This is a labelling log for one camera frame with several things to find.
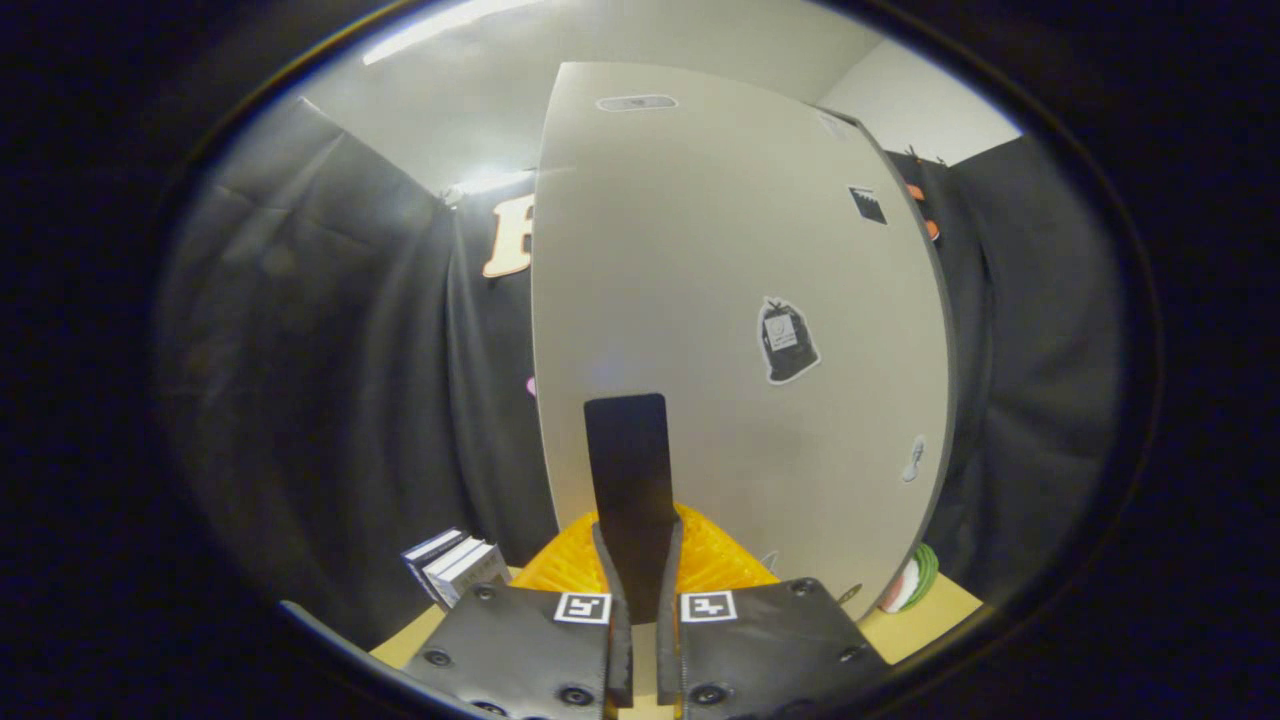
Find black door handle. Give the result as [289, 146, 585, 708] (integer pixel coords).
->
[583, 393, 673, 596]

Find watermelon slice toy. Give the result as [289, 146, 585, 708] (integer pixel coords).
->
[878, 543, 941, 614]

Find white shoe cabinet door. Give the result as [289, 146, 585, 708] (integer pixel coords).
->
[530, 62, 951, 626]

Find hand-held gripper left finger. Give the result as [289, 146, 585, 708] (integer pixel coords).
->
[400, 510, 635, 720]

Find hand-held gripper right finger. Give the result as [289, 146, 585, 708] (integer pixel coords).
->
[657, 505, 891, 720]

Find grey shoe cabinet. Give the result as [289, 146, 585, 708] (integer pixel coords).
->
[530, 60, 958, 629]

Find black backdrop cloth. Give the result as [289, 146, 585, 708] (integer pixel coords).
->
[160, 95, 1126, 651]

